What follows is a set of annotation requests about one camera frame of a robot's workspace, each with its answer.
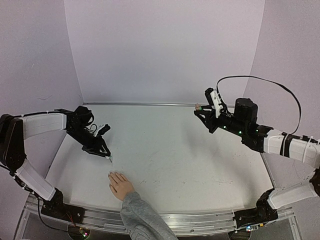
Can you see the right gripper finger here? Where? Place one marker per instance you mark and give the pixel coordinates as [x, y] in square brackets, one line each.
[205, 117]
[206, 108]

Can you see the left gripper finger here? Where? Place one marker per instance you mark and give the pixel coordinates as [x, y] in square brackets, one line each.
[103, 148]
[97, 153]

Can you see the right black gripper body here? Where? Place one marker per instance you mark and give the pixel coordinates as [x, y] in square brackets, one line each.
[212, 120]

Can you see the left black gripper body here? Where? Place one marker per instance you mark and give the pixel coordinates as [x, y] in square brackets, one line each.
[88, 143]

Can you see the nail polish bottle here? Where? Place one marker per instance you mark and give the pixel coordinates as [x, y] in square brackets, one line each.
[198, 107]

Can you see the grey sleeved forearm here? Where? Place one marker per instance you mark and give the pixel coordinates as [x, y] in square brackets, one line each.
[142, 222]

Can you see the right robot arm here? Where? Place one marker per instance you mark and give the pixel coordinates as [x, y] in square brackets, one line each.
[264, 139]

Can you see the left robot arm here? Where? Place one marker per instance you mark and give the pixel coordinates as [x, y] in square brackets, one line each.
[16, 132]

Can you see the mannequin hand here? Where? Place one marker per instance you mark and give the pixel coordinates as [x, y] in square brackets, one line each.
[119, 185]

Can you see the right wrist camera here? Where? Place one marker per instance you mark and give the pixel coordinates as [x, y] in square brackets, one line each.
[215, 101]

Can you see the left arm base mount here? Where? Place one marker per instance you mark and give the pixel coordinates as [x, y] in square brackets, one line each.
[65, 212]

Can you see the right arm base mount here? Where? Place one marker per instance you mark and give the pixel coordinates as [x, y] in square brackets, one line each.
[253, 216]

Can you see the aluminium front rail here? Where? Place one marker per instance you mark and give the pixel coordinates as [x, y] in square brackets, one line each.
[186, 224]

